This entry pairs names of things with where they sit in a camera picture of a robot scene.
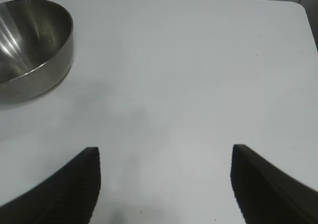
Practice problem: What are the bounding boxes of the stainless steel mixing bowl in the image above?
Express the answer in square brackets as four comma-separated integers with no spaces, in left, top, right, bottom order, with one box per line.
[0,0,75,105]

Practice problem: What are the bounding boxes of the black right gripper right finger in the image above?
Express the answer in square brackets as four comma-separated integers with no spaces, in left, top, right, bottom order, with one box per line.
[230,144,318,224]

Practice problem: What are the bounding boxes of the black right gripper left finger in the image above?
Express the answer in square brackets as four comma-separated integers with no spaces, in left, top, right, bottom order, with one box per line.
[0,146,102,224]

